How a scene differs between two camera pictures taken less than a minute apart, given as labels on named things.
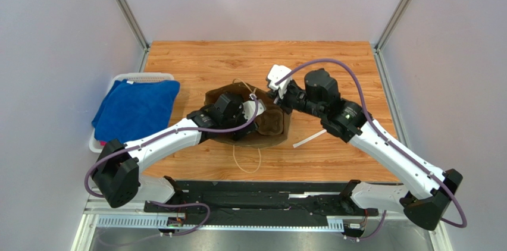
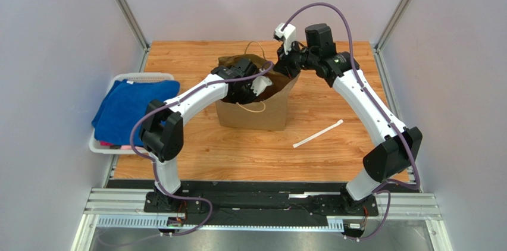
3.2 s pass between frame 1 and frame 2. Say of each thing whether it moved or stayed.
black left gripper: moved
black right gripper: moved
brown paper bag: moved
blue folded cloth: stayed
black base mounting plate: stayed
